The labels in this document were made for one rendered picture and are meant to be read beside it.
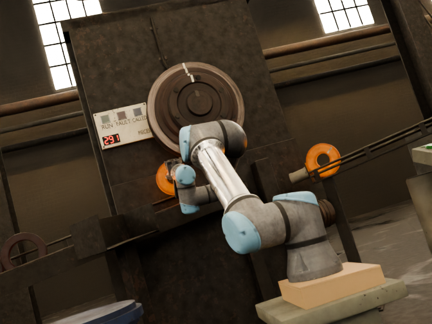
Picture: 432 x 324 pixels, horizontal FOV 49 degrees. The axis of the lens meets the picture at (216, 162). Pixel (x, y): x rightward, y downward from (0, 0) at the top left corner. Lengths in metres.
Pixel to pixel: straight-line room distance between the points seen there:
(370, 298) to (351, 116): 8.55
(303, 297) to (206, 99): 1.24
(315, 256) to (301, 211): 0.12
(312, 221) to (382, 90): 8.96
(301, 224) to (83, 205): 7.19
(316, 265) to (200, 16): 1.71
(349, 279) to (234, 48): 1.65
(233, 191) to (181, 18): 1.47
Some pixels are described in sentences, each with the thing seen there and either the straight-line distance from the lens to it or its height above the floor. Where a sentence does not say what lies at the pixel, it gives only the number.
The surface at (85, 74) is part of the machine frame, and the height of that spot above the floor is 1.45.
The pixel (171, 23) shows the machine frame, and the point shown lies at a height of 1.63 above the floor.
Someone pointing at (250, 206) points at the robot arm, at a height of 0.58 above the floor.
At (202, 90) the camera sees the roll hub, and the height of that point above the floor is 1.17.
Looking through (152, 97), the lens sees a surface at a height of 1.22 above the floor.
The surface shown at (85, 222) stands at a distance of 1.87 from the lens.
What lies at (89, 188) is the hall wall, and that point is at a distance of 8.35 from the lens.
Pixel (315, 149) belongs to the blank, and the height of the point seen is 0.76.
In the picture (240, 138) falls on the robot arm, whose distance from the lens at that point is 1.59.
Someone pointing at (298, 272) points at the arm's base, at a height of 0.38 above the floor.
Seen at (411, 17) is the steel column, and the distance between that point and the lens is 6.39.
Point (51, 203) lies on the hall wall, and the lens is 8.38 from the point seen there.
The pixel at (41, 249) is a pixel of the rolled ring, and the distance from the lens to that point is 2.21.
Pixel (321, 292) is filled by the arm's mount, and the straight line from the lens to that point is 1.23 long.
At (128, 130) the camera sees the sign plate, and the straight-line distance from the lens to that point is 2.37.
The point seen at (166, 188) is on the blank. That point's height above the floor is 0.78.
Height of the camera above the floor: 0.55
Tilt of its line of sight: 7 degrees up
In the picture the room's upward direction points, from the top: 17 degrees counter-clockwise
